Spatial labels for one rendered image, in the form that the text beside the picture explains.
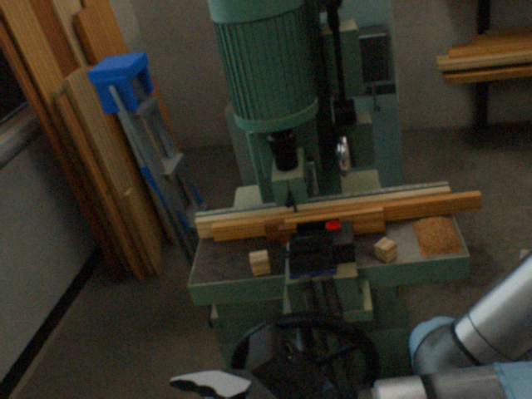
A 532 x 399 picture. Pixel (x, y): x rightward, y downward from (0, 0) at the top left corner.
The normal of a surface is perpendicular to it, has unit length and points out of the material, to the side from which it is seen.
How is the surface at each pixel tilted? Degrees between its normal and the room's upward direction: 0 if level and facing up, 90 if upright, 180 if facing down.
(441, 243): 27
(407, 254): 0
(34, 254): 90
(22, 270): 90
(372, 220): 90
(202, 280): 0
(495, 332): 62
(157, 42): 90
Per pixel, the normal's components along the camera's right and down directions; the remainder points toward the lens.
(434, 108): -0.17, 0.55
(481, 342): -0.58, 0.07
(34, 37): 0.96, -0.10
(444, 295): -0.18, -0.83
